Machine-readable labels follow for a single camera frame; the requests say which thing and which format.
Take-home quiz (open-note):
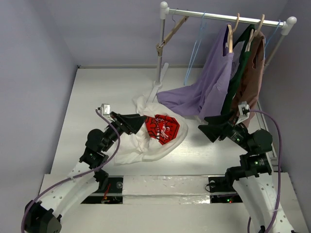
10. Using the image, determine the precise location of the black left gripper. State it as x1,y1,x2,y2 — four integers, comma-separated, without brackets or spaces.
102,112,146,151

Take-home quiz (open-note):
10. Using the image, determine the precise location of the white t shirt red print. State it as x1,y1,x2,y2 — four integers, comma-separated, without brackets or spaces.
115,95,188,165

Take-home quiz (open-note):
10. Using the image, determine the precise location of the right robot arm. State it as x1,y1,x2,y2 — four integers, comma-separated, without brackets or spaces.
198,114,294,233

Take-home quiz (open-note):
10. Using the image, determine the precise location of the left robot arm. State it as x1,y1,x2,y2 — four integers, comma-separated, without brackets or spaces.
21,112,146,233

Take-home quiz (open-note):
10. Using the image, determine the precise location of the purple t shirt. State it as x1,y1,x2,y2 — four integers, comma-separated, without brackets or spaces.
157,24,234,120

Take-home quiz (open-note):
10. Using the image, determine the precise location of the brown t shirt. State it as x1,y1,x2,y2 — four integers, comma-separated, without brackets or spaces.
231,32,265,117

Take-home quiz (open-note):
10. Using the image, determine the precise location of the beige wooden clip hanger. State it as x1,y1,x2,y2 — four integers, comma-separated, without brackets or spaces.
156,16,189,57

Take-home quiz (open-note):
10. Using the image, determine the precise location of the dark green t shirt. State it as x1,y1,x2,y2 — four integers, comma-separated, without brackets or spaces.
221,24,255,115

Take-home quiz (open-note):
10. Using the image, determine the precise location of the wooden hanger with purple shirt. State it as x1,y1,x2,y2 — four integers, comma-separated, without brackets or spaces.
227,13,240,53

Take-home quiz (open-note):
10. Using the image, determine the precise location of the wooden hanger with green shirt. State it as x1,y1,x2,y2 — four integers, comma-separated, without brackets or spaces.
245,14,265,51

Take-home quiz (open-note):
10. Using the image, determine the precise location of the white metal clothes rack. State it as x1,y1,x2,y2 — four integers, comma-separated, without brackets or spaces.
147,1,297,102

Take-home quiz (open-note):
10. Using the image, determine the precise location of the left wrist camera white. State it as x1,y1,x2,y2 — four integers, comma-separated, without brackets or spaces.
97,103,111,116

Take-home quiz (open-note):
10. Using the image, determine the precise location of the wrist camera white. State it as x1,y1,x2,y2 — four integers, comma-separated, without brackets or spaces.
97,103,111,116
236,101,250,125

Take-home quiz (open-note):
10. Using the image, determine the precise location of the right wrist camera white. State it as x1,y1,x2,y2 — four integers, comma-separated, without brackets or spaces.
236,101,250,125

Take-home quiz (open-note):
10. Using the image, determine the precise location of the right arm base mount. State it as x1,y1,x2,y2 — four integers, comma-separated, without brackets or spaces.
205,176,242,203

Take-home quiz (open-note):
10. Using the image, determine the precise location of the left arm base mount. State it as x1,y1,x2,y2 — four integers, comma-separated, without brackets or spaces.
82,176,123,204

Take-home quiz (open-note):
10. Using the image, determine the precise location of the light blue wire hanger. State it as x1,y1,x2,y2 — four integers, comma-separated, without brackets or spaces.
184,11,207,86

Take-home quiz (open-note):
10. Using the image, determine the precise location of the blue wire hanger far right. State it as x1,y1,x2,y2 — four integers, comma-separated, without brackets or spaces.
263,19,281,60

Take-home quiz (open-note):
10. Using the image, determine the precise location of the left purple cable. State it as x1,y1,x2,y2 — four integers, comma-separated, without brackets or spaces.
20,108,121,233

